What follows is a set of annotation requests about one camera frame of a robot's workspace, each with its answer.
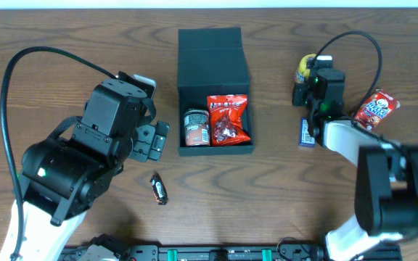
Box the yellow candy bottle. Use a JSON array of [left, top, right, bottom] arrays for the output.
[[294, 54, 316, 83]]

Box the red Pringles can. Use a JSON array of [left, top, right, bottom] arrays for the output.
[[184, 109, 210, 146]]

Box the red candy bag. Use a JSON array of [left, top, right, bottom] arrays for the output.
[[207, 94, 251, 146]]

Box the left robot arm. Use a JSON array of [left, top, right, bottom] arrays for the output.
[[0, 72, 169, 260]]

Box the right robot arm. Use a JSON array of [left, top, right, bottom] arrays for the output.
[[292, 54, 418, 260]]

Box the small blue box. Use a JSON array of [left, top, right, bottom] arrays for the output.
[[299, 117, 315, 148]]

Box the black candy bar wrapper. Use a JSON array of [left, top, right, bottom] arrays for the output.
[[149, 172, 168, 205]]

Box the red Hello Panda box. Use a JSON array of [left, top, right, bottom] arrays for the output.
[[354, 89, 401, 131]]

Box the dark green open box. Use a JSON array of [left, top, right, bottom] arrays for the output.
[[177, 28, 255, 157]]

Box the right black cable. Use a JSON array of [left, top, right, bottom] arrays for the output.
[[312, 30, 418, 240]]

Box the black cable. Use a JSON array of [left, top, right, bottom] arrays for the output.
[[0, 46, 118, 261], [312, 30, 418, 240]]

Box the left black cable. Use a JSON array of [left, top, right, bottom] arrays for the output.
[[0, 46, 118, 261]]

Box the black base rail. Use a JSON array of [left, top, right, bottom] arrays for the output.
[[58, 243, 402, 261]]

